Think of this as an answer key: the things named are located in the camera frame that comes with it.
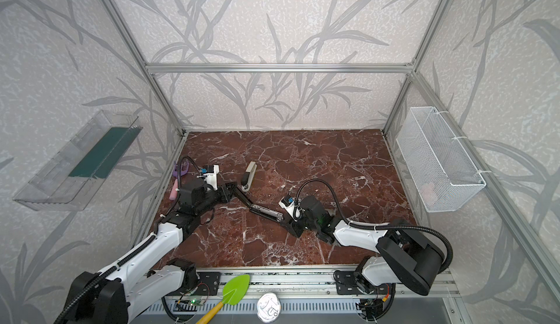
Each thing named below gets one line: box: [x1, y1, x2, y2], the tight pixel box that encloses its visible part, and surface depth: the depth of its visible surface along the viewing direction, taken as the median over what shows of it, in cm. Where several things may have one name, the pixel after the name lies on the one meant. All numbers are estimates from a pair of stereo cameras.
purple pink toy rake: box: [169, 159, 190, 201], surface depth 107 cm
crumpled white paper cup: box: [256, 291, 281, 324], surface depth 67 cm
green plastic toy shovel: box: [195, 274, 251, 324], surface depth 74 cm
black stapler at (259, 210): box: [232, 184, 285, 223], surface depth 89 cm
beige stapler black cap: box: [240, 160, 258, 192], surface depth 100 cm
